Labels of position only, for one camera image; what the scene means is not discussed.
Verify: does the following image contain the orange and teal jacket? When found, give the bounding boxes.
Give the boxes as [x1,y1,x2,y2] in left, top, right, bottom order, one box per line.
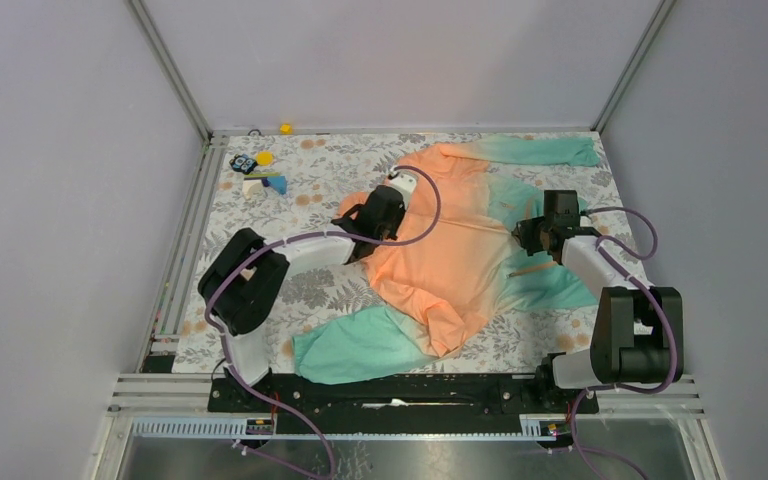
[293,136,600,384]

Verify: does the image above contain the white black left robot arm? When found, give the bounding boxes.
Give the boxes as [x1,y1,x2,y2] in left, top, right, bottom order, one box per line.
[197,184,413,411]

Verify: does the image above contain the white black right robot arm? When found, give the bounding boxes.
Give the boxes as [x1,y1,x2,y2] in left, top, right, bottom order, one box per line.
[512,190,683,412]

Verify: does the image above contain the floral patterned table cloth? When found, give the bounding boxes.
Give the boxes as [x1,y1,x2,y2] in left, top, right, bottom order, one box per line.
[197,133,652,374]

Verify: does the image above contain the blue triangular block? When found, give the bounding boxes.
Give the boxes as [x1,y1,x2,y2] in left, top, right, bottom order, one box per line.
[265,176,288,195]

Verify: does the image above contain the green yellow flat stick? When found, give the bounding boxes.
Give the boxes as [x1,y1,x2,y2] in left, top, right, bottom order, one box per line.
[244,172,282,180]

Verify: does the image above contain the yellow round disc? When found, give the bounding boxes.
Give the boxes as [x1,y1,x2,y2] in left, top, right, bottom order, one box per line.
[255,151,274,166]

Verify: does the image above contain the white toy block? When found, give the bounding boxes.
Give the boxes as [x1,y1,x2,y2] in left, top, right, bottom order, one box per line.
[242,179,264,200]

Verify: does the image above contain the black blue toy car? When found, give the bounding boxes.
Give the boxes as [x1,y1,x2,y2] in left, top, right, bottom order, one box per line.
[229,154,258,175]

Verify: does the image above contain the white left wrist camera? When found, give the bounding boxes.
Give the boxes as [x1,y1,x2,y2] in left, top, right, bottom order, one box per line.
[385,170,418,209]

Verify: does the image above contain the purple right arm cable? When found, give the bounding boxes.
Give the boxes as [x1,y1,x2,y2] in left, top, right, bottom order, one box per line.
[549,206,681,480]

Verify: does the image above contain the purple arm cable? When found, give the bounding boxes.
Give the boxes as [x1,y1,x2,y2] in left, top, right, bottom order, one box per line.
[203,165,444,480]
[549,206,681,480]

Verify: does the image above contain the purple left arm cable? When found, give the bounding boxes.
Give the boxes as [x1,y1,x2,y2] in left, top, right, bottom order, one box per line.
[203,165,444,480]

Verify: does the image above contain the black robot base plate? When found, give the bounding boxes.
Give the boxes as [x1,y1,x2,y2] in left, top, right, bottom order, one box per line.
[208,373,579,416]

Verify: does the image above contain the aluminium frame rails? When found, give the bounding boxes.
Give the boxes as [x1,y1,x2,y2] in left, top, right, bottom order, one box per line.
[83,1,727,479]

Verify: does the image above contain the white slotted cable duct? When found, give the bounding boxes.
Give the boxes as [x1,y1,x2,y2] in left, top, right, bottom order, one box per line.
[132,412,556,442]

